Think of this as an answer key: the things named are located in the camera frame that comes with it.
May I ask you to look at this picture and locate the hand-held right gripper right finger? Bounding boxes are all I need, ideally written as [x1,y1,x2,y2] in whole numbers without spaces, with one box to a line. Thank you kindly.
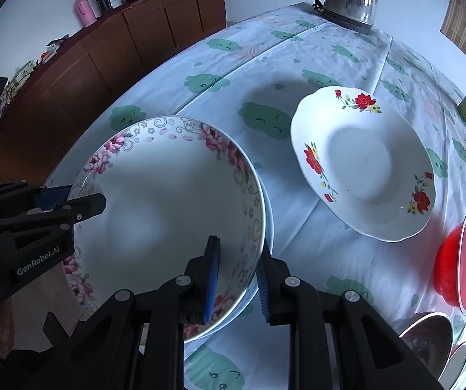
[256,246,447,390]

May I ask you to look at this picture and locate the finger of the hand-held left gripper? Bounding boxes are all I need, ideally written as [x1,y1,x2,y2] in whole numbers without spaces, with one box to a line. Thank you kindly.
[0,193,108,233]
[0,181,72,212]

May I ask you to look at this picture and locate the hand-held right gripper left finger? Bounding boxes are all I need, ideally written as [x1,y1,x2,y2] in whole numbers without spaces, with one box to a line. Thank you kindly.
[22,235,222,390]

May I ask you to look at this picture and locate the pink floral white bowl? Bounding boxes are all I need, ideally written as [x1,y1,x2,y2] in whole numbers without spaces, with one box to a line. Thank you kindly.
[66,116,267,344]

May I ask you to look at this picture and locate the red floral white plate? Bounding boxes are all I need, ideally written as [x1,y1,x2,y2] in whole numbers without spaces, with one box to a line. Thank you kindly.
[290,86,437,243]

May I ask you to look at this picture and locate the stainless steel bowl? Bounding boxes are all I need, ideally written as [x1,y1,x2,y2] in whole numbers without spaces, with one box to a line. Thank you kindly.
[391,312,455,378]

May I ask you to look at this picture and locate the red plastic bowl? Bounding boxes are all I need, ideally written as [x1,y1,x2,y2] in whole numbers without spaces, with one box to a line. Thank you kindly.
[434,211,466,317]

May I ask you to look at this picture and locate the pile of papers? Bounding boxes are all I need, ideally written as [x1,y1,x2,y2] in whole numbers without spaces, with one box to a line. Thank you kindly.
[0,59,43,110]

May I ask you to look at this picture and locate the brown wooden sideboard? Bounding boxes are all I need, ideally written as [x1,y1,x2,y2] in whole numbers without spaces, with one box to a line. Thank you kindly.
[0,0,227,179]

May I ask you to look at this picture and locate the pink thermos flask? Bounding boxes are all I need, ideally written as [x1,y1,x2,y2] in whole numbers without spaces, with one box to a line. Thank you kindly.
[74,0,99,27]

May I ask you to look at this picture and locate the green cloud print tablecloth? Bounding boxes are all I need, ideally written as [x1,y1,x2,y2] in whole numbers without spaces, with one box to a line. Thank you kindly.
[46,2,466,390]

